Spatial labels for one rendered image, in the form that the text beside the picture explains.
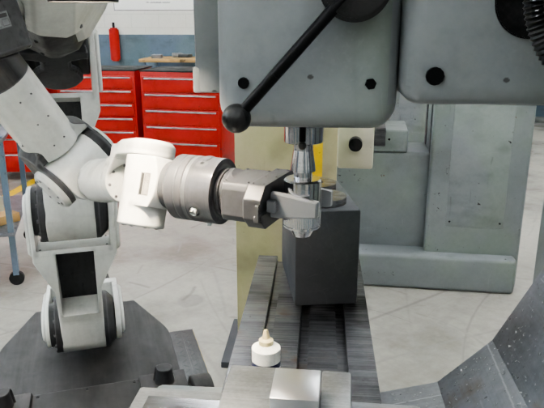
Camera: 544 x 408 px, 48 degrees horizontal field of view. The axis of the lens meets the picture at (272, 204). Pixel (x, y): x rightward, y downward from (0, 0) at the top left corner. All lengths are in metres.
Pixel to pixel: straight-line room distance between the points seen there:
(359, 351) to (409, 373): 1.71
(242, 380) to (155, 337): 1.05
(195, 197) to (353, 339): 0.42
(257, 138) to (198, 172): 1.73
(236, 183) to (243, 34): 0.20
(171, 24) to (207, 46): 9.29
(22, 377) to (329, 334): 0.89
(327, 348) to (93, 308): 0.71
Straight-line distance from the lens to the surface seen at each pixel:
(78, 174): 1.07
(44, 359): 1.77
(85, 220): 1.40
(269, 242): 2.63
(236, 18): 0.65
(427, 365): 2.82
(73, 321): 1.59
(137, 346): 1.76
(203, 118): 5.36
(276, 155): 2.53
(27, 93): 1.03
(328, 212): 1.12
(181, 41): 9.98
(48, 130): 1.06
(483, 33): 0.64
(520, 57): 0.65
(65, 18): 1.08
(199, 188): 0.78
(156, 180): 0.83
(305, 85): 0.65
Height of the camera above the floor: 1.42
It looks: 17 degrees down
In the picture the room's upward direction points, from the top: straight up
